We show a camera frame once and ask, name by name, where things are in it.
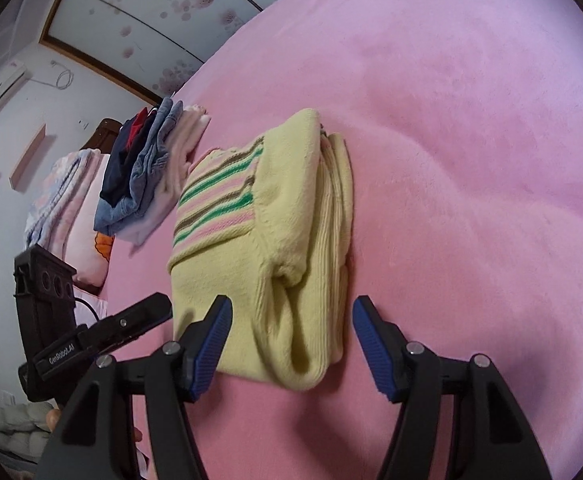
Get pink wall shelf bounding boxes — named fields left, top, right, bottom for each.
left=9, top=122, right=47, bottom=192

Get pile of folded clothes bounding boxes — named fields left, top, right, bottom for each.
left=116, top=104, right=211, bottom=247

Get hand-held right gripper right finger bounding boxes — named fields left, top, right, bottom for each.
left=351, top=295, right=547, bottom=480

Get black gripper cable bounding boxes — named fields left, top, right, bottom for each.
left=73, top=296, right=105, bottom=322

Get wooden headboard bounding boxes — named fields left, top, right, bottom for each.
left=84, top=117, right=125, bottom=153

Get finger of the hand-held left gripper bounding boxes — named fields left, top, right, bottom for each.
left=89, top=291, right=174, bottom=353

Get yellow knit sweater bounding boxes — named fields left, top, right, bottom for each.
left=166, top=107, right=355, bottom=393

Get navy folded garment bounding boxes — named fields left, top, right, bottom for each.
left=99, top=115, right=155, bottom=206

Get white wall cable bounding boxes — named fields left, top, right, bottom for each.
left=49, top=59, right=75, bottom=90

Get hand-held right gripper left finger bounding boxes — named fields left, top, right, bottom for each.
left=36, top=294, right=233, bottom=480

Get folded pastel blanket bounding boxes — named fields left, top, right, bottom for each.
left=24, top=147, right=100, bottom=251

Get floral sliding wardrobe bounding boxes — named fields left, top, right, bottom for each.
left=39, top=0, right=342, bottom=108

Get pink plush blanket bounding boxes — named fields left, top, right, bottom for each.
left=96, top=0, right=583, bottom=480

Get cream quilted bedding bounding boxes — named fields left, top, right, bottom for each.
left=0, top=400, right=55, bottom=461

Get red folded garment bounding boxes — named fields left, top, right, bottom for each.
left=122, top=107, right=160, bottom=148

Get blue denim jeans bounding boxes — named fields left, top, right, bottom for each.
left=94, top=96, right=185, bottom=236

